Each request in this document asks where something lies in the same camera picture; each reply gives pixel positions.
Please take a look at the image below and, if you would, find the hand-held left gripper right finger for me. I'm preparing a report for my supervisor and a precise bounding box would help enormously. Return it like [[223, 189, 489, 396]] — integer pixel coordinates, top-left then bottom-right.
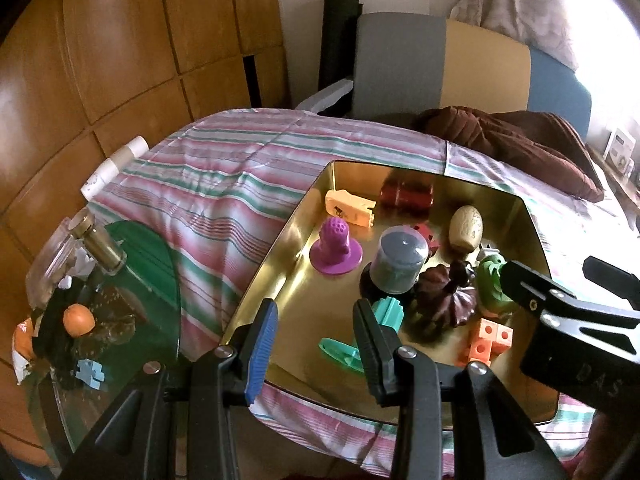
[[352, 298, 568, 480]]

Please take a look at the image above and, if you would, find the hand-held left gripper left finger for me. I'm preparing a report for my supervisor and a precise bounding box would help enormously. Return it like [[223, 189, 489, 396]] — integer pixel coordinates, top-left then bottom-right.
[[60, 297, 279, 480]]

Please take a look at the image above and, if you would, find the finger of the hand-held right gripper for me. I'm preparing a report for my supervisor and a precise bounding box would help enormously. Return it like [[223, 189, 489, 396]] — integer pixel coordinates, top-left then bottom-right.
[[500, 259, 640, 407], [582, 256, 640, 311]]

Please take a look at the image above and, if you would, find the teal plastic piece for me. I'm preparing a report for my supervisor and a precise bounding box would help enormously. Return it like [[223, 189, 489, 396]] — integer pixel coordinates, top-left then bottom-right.
[[318, 296, 405, 373]]

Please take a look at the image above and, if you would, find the orange cube block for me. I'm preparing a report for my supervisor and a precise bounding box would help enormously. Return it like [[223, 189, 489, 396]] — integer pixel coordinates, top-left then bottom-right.
[[456, 317, 516, 366]]

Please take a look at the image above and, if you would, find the gold metal tin tray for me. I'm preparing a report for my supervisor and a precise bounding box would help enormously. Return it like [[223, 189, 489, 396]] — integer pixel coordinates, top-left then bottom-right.
[[220, 160, 561, 423]]

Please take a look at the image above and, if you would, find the dark brown carved figurine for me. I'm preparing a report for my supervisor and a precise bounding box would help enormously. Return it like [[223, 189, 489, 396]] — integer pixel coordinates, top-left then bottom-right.
[[412, 259, 480, 333]]

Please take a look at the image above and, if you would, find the green round toy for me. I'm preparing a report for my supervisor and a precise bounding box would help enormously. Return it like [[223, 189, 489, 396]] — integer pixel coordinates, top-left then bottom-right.
[[475, 245, 516, 313]]

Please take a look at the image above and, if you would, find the grey cylinder container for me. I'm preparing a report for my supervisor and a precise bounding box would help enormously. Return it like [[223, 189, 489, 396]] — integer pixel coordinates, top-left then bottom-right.
[[360, 226, 432, 306]]

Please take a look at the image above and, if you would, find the magenta cone toy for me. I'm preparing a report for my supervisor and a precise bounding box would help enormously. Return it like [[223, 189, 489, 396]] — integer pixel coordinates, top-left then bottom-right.
[[309, 216, 363, 277]]

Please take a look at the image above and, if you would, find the red dice block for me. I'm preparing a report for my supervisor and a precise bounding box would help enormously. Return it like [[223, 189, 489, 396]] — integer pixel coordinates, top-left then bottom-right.
[[417, 225, 441, 256]]

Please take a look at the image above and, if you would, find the wooden egg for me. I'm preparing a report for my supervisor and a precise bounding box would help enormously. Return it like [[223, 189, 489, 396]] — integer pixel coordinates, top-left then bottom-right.
[[448, 205, 485, 253]]

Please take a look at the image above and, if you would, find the yellow cheese block toy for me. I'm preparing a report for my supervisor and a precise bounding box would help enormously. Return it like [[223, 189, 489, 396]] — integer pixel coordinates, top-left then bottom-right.
[[325, 189, 377, 228]]

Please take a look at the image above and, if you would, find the red barrel toy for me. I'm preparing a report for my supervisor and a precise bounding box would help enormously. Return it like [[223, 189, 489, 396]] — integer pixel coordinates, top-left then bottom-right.
[[380, 176, 435, 218]]

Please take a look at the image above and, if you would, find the person's dark red garment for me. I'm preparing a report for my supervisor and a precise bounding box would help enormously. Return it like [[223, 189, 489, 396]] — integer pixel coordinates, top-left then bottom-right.
[[570, 405, 640, 480]]

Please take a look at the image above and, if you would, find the white cardboard box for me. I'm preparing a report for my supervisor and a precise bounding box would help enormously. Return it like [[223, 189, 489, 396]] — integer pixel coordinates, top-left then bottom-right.
[[602, 127, 638, 163]]

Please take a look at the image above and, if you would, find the green glass table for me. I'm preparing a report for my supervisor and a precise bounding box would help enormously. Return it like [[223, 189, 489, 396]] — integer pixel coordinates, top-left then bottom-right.
[[20, 220, 182, 461]]

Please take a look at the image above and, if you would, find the brown blanket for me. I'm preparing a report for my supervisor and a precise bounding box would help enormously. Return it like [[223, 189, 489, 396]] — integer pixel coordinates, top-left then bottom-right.
[[412, 106, 606, 203]]

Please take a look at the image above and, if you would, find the striped bed sheet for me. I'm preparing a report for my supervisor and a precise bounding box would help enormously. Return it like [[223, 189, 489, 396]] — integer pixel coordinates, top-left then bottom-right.
[[87, 107, 640, 476]]

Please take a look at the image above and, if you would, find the blue puzzle piece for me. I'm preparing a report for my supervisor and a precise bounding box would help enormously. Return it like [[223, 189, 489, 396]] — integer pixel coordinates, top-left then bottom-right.
[[75, 359, 107, 392]]

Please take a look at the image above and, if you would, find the orange ball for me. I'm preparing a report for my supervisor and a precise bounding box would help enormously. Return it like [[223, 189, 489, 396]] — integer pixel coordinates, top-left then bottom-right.
[[62, 304, 96, 337]]

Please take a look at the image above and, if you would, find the glass bottle with brass cap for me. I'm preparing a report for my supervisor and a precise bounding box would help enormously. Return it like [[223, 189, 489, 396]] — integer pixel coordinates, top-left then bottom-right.
[[25, 208, 128, 311]]

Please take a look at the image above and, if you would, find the orange and white packet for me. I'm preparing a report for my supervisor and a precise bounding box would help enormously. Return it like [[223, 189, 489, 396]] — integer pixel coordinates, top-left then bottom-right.
[[12, 317, 38, 386]]

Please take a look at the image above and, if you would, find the bright window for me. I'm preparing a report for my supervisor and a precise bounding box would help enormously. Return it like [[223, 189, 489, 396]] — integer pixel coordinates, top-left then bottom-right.
[[565, 0, 640, 91]]

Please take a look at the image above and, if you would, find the white foam strip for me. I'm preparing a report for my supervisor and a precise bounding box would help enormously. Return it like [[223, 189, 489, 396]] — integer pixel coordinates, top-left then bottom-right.
[[295, 77, 356, 113]]

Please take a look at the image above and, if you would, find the pale patterned curtain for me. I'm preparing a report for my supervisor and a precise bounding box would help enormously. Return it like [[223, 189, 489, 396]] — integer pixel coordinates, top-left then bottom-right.
[[450, 0, 581, 68]]

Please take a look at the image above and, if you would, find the grey yellow blue headboard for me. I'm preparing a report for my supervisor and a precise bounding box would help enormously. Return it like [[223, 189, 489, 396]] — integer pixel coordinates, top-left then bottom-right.
[[352, 12, 593, 141]]

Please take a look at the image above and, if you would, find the black rolled mat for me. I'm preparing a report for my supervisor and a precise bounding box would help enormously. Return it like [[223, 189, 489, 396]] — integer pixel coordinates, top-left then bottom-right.
[[318, 0, 364, 106]]

